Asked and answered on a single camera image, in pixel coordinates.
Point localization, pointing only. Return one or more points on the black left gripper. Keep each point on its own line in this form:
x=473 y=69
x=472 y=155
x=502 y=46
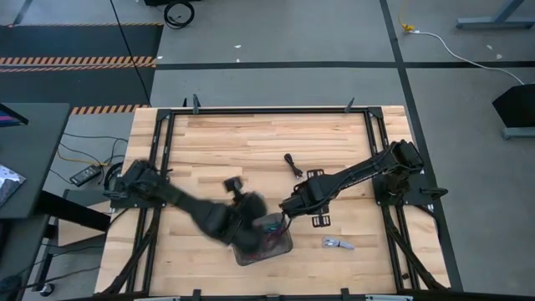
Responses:
x=253 y=207

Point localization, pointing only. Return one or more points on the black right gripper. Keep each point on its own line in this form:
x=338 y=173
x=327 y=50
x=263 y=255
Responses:
x=315 y=196

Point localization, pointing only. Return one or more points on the grey translucent plastic tray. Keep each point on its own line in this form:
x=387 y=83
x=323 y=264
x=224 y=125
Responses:
x=251 y=260

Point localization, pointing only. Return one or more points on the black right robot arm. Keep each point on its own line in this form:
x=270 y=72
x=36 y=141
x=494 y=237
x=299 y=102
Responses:
x=359 y=173

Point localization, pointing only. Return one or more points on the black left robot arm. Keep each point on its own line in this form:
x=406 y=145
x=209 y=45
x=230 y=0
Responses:
x=200 y=213

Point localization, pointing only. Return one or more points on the black table clamp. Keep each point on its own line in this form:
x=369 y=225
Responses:
x=344 y=294
x=195 y=103
x=196 y=294
x=350 y=105

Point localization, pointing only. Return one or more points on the white plastic strip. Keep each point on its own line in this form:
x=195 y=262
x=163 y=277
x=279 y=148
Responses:
x=388 y=298
x=156 y=298

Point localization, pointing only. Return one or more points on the black power adapter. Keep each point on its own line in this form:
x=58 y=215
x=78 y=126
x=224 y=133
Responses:
x=85 y=175

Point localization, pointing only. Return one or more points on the black desk crossbar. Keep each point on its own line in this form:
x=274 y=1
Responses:
x=75 y=211

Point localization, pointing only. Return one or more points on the black caster wheel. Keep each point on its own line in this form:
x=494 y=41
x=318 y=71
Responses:
x=48 y=289

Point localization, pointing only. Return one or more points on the yellow plug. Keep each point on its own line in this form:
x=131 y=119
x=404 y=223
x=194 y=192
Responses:
x=407 y=27

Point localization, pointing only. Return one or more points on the grey stand base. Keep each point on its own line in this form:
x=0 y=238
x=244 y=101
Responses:
x=518 y=133

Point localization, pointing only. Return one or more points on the grey desk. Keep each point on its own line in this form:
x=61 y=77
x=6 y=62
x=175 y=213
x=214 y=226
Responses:
x=29 y=146

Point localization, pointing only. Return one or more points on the black box on stand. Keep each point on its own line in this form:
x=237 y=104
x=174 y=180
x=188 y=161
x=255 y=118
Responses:
x=516 y=104

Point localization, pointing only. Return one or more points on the grey printed paper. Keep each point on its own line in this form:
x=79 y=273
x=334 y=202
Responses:
x=8 y=184

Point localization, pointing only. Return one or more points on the dark hazard striped floor mat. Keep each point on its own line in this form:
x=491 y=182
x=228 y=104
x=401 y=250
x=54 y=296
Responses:
x=75 y=44

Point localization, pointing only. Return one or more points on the blue screen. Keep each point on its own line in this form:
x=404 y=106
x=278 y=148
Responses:
x=10 y=118

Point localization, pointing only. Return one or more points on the grey metal table leg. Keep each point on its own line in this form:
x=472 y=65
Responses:
x=497 y=21

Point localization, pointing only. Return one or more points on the black metal table frame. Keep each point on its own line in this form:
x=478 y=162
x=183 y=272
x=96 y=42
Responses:
x=267 y=110

